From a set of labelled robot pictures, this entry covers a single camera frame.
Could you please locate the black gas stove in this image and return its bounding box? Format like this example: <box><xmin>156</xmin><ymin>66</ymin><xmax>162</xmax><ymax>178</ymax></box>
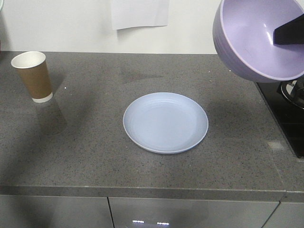
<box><xmin>256</xmin><ymin>82</ymin><xmax>304</xmax><ymax>159</ymax></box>

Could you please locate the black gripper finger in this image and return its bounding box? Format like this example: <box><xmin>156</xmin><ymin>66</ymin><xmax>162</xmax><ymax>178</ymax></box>
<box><xmin>273</xmin><ymin>14</ymin><xmax>304</xmax><ymax>45</ymax></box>

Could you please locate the light blue plate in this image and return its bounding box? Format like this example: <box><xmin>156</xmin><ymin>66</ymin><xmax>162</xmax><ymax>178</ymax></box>
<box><xmin>123</xmin><ymin>92</ymin><xmax>209</xmax><ymax>154</ymax></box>

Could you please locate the purple plastic bowl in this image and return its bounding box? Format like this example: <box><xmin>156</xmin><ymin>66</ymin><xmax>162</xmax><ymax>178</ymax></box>
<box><xmin>212</xmin><ymin>0</ymin><xmax>304</xmax><ymax>83</ymax></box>

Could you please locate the grey cabinet door middle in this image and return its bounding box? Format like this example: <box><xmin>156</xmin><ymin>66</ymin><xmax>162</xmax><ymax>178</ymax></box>
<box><xmin>109</xmin><ymin>198</ymin><xmax>278</xmax><ymax>228</ymax></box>

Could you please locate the grey cabinet door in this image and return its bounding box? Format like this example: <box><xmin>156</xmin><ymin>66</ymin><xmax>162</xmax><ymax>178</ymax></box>
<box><xmin>109</xmin><ymin>198</ymin><xmax>278</xmax><ymax>228</ymax></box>
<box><xmin>0</xmin><ymin>195</ymin><xmax>113</xmax><ymax>228</ymax></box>

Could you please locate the grey cabinet door left side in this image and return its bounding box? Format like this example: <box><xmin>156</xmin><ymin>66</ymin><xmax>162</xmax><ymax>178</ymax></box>
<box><xmin>0</xmin><ymin>195</ymin><xmax>113</xmax><ymax>228</ymax></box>

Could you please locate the white paper sheet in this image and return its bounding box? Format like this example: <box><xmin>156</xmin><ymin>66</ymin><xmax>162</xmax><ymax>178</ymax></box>
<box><xmin>111</xmin><ymin>0</ymin><xmax>170</xmax><ymax>30</ymax></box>

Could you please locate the grey upper drawer front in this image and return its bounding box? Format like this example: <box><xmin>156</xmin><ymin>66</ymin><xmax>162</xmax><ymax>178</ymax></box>
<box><xmin>263</xmin><ymin>202</ymin><xmax>304</xmax><ymax>228</ymax></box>

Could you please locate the brown paper cup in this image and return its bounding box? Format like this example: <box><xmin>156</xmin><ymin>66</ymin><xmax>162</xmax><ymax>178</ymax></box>
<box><xmin>11</xmin><ymin>51</ymin><xmax>53</xmax><ymax>103</ymax></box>

